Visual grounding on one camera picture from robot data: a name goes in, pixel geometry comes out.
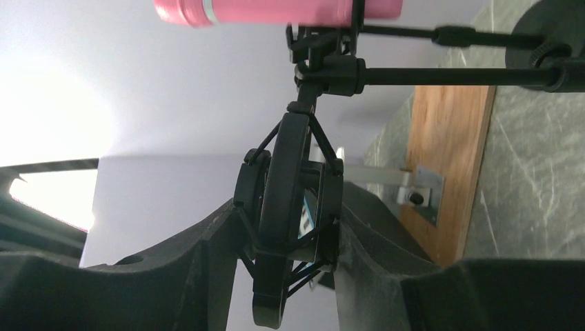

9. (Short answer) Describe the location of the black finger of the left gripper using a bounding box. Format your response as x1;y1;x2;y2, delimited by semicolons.
1;200;256;330

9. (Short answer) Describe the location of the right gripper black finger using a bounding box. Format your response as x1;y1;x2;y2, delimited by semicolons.
334;183;584;330

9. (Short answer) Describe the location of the black tripod shock-mount stand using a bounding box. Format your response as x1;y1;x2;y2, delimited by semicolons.
232;54;585;330

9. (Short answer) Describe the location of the pink microphone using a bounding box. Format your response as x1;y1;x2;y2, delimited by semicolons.
152;0;404;28

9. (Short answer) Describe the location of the wooden board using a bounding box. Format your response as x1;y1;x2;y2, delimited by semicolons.
399;86;496;267

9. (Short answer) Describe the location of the silver white bracket stand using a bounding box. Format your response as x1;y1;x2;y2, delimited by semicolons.
344;164;445;227

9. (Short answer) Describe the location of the round-base stand with shock mount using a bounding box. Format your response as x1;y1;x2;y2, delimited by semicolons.
286;1;584;97

